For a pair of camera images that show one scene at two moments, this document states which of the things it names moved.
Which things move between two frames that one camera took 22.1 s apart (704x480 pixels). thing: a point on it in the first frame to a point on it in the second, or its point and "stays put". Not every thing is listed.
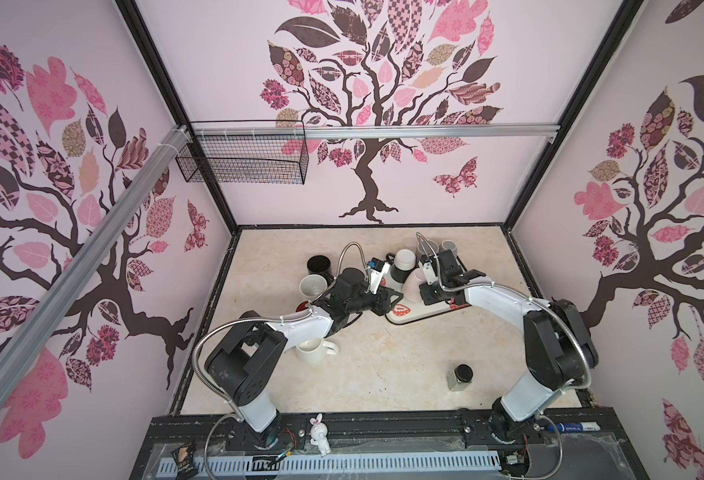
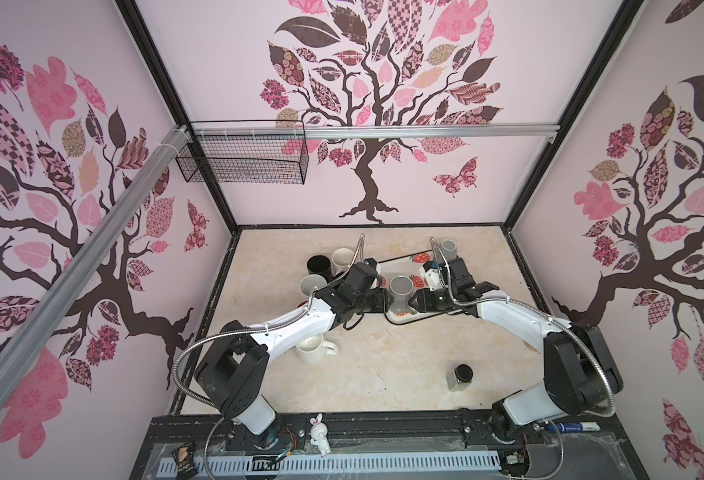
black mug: x=320 y=265 stays put
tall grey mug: x=427 y=248 to x=401 y=288
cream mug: x=312 y=284 stays put
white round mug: x=315 y=351 stays put
